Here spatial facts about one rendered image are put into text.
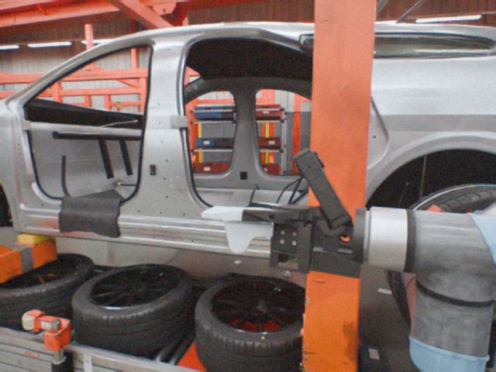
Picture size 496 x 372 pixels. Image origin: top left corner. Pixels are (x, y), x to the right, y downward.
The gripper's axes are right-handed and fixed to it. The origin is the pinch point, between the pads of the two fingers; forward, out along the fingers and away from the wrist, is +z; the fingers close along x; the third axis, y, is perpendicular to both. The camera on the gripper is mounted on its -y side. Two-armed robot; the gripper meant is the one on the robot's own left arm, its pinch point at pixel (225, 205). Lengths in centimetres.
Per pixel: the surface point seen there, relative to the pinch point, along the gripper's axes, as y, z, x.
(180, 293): 61, 75, 96
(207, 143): -66, 248, 401
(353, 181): -6, -15, 50
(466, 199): -2, -50, 80
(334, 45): -43, -9, 44
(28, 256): 52, 179, 76
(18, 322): 82, 158, 60
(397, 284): 30, -31, 81
